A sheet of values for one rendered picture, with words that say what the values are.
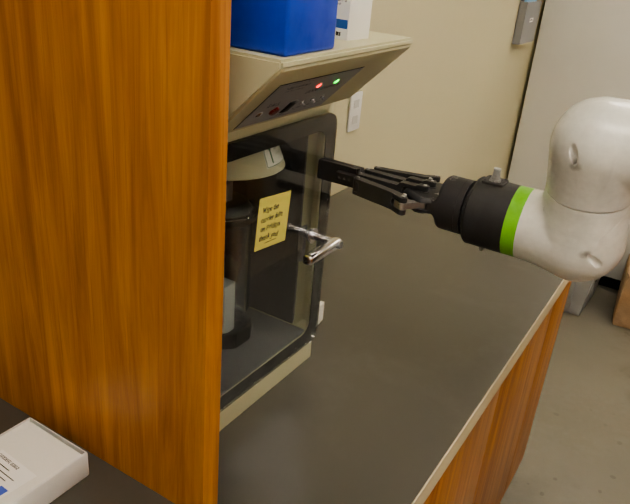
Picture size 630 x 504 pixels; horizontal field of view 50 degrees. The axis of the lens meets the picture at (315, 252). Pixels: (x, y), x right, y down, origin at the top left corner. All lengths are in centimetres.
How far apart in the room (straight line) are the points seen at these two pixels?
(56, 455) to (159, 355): 23
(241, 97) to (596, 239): 44
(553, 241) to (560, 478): 181
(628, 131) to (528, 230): 17
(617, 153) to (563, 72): 301
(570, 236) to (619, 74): 293
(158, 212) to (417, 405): 60
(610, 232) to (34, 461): 77
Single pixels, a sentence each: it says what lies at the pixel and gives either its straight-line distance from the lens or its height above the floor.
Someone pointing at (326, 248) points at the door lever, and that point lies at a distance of 100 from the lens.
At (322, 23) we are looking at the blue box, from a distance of 77.
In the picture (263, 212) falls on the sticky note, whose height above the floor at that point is 128.
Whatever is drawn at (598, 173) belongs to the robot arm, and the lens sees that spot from 80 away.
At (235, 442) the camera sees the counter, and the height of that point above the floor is 94.
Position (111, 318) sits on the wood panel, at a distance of 87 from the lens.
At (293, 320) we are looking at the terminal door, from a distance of 109.
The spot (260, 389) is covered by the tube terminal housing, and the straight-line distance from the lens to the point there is 111.
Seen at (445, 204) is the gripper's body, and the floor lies 132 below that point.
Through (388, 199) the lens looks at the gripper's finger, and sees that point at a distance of 92.
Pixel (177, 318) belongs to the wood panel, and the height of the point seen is 122.
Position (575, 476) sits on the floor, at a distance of 264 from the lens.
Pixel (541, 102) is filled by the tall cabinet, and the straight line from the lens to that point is 384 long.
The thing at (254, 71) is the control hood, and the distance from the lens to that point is 72.
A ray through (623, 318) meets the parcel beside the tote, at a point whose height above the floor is 5.
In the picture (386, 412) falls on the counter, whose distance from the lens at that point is 113.
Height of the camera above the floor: 163
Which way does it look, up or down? 25 degrees down
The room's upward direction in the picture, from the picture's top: 5 degrees clockwise
